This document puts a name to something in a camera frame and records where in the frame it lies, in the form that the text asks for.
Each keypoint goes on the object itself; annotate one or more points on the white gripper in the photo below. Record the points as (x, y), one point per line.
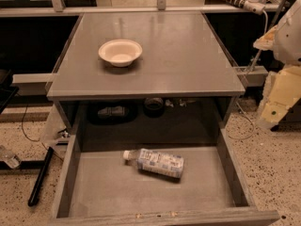
(289, 38)

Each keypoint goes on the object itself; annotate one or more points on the clear plastic cup on floor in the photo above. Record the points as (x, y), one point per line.
(9, 157)

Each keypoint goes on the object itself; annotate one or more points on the white paper bowl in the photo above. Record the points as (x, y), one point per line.
(120, 53)

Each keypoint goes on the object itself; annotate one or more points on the open grey top drawer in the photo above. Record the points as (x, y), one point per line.
(97, 188)

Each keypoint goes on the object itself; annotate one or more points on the dark round object behind cabinet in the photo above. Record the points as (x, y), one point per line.
(153, 107)

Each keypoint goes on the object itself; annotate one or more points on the grey shoe-like object behind cabinet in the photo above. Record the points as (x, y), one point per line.
(115, 111)

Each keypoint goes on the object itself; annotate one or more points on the clear plastic bottle blue label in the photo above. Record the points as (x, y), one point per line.
(166, 164)

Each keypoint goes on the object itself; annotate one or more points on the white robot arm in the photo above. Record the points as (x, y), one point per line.
(287, 44)

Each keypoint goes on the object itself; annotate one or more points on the grey drawer cabinet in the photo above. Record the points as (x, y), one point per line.
(181, 60)

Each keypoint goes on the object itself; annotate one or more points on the black bar on floor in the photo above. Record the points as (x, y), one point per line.
(34, 197)

